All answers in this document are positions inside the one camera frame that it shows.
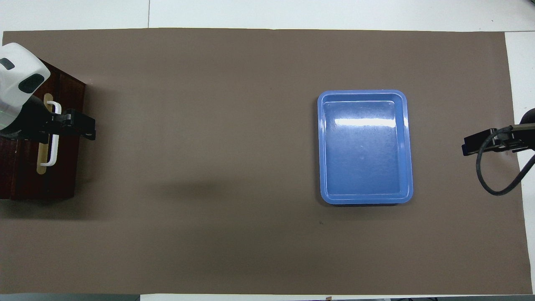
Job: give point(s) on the dark wooden drawer cabinet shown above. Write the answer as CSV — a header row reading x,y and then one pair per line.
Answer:
x,y
8,167

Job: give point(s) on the brown paper table mat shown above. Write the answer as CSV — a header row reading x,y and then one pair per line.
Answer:
x,y
209,167

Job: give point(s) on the blue plastic tray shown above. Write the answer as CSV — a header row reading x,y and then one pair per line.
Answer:
x,y
363,150

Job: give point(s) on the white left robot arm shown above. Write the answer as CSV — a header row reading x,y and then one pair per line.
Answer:
x,y
16,79

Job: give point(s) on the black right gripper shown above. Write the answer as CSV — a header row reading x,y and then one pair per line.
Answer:
x,y
524,133

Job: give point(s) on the dark wooden drawer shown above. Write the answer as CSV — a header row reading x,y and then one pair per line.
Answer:
x,y
67,167

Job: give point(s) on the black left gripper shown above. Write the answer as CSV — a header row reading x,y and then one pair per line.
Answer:
x,y
29,121

